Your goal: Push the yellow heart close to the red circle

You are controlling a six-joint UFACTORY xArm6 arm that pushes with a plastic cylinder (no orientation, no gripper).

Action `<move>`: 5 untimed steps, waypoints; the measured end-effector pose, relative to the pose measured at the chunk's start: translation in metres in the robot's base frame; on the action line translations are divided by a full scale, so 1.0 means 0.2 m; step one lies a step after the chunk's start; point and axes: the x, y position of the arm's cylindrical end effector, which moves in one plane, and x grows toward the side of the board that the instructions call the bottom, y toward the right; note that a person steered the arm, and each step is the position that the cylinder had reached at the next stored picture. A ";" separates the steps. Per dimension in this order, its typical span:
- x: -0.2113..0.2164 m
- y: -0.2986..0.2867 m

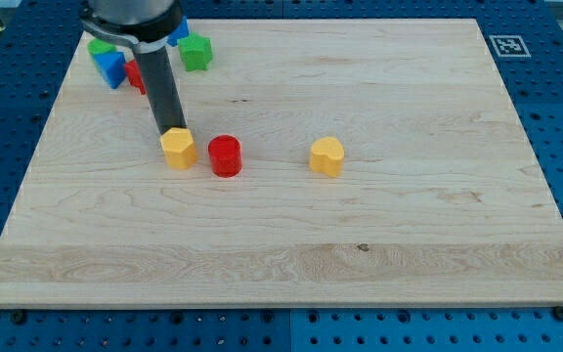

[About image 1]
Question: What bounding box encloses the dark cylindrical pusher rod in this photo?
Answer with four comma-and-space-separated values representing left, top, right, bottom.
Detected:
134, 47, 187, 135

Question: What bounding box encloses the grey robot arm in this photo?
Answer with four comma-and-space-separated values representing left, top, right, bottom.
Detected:
79, 0, 187, 134

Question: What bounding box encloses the blue block behind arm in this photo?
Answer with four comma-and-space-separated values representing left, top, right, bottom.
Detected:
167, 16, 190, 47

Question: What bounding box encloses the yellow heart block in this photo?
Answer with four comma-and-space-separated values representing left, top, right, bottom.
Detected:
309, 136, 345, 177

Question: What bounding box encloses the red block behind rod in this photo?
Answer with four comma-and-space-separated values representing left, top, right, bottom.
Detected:
124, 60, 146, 95

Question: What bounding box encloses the green star block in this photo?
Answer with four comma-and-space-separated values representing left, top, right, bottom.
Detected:
178, 32, 213, 71

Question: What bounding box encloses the blue triangle block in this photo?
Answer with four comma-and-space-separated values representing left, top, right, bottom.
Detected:
93, 52, 126, 89

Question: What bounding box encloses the green cylinder block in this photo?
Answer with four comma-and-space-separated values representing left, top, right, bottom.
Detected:
87, 38, 116, 58

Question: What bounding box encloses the yellow pentagon block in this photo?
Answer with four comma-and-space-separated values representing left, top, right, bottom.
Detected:
159, 127, 198, 169

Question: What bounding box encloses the red cylinder block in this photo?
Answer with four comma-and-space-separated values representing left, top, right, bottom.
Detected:
208, 135, 242, 178

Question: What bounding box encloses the wooden board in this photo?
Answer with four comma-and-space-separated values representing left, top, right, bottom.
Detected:
0, 19, 563, 309

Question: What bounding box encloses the white fiducial marker tag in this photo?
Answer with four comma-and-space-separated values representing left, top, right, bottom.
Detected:
489, 34, 531, 58

